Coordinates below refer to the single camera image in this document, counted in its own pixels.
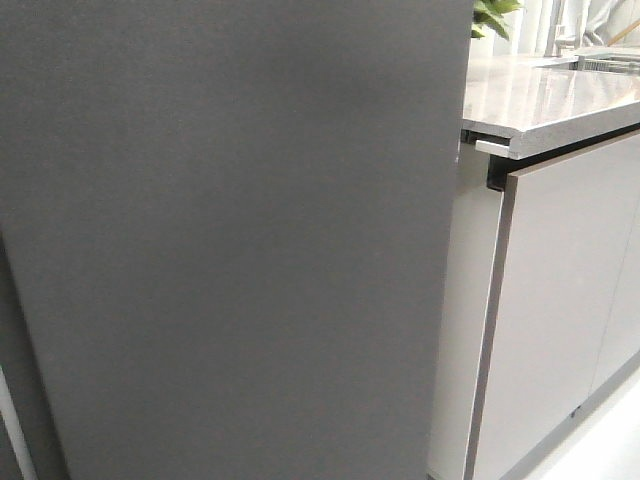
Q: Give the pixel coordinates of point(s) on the stainless steel sink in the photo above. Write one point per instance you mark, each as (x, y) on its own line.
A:
(569, 63)

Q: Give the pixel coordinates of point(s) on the grey right cabinet door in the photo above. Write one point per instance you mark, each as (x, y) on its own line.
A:
(620, 333)

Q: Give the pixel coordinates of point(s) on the grey stone countertop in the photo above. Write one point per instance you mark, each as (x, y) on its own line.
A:
(528, 110)

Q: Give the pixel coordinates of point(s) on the green potted plant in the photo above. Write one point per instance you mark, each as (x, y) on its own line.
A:
(491, 14)

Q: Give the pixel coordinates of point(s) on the chrome kitchen faucet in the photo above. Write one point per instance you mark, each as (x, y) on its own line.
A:
(563, 33)

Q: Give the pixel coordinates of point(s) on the grey left cabinet door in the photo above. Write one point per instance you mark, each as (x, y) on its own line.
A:
(564, 231)

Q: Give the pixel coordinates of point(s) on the grey cabinet door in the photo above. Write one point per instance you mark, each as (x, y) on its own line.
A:
(564, 231)
(620, 333)

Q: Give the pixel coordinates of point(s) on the white vertical blinds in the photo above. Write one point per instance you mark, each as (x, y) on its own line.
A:
(528, 28)

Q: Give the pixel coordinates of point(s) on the dark grey fridge door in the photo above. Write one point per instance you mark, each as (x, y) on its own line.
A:
(228, 223)

